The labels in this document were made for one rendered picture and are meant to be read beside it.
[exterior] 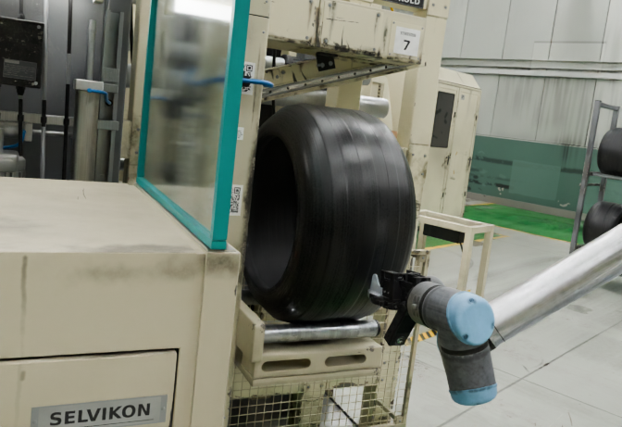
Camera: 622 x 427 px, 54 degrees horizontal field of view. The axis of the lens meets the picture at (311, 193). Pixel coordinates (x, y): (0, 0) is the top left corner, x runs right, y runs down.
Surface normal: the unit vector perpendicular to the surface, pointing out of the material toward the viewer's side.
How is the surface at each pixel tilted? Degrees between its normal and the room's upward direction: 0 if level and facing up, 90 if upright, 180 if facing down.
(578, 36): 90
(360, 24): 90
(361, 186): 66
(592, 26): 90
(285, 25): 90
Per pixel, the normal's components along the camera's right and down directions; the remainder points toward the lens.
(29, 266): 0.42, 0.17
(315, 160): -0.31, -0.37
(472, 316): 0.40, -0.05
